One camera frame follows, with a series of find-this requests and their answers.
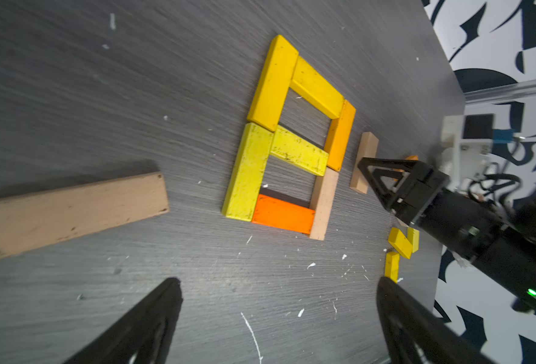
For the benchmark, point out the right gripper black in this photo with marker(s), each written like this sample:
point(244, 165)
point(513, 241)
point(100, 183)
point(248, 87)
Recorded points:
point(420, 199)

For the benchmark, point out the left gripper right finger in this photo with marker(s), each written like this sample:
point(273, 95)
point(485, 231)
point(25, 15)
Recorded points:
point(414, 335)

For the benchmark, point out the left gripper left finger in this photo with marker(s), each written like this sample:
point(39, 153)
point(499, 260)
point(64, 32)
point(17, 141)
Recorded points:
point(143, 335)

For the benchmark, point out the amber orange block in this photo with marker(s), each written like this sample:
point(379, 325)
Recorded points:
point(338, 136)

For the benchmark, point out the red orange block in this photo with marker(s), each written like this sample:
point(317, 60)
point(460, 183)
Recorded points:
point(280, 214)

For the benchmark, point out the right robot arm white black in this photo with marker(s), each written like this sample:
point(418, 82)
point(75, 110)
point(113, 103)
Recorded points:
point(502, 248)

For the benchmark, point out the yellow block right short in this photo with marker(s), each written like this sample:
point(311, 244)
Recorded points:
point(404, 244)

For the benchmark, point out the yellow block right long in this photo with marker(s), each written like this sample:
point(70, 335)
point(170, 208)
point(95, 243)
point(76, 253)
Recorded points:
point(391, 269)

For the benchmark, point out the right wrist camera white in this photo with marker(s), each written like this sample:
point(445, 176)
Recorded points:
point(467, 142)

